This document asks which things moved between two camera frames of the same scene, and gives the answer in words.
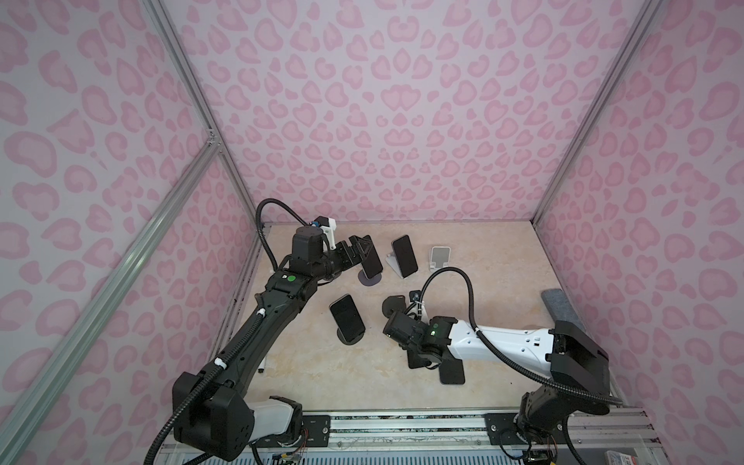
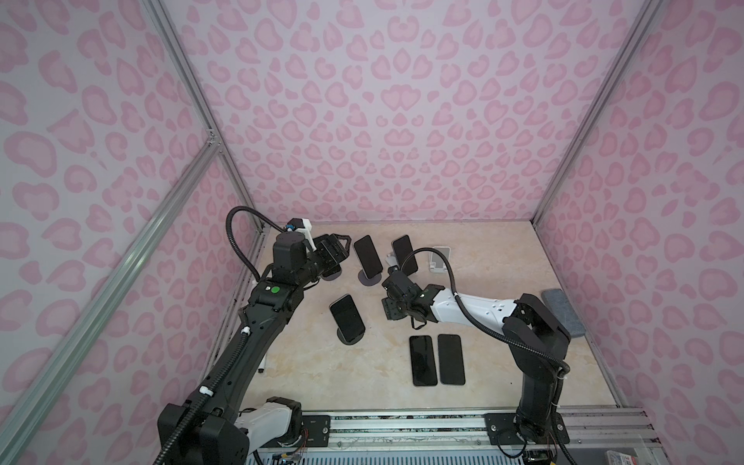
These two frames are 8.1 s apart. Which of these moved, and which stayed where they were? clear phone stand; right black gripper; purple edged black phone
Moved: right black gripper
Stayed: clear phone stand; purple edged black phone
